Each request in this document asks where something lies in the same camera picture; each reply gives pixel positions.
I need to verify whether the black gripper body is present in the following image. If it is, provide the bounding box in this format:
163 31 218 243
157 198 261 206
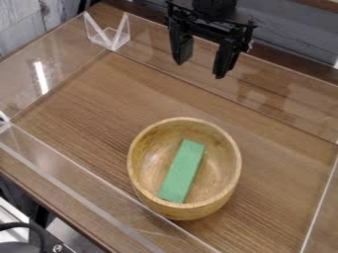
167 0 257 51

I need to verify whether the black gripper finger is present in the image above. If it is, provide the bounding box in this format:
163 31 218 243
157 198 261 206
213 39 241 79
169 18 194 65

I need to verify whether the green rectangular block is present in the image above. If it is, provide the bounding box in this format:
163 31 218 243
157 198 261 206
158 139 205 204

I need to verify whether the brown wooden bowl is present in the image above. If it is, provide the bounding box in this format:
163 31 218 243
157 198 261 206
127 117 243 220

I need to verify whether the clear acrylic corner bracket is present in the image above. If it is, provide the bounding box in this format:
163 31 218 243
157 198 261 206
83 12 131 51

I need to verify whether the clear acrylic tray wall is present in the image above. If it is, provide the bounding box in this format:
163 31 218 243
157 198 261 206
0 5 338 253

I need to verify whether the grey metal frame bracket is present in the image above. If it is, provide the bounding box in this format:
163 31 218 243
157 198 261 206
44 229 106 253

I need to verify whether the black cable lower left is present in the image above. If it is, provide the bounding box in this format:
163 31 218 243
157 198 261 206
0 221 50 253

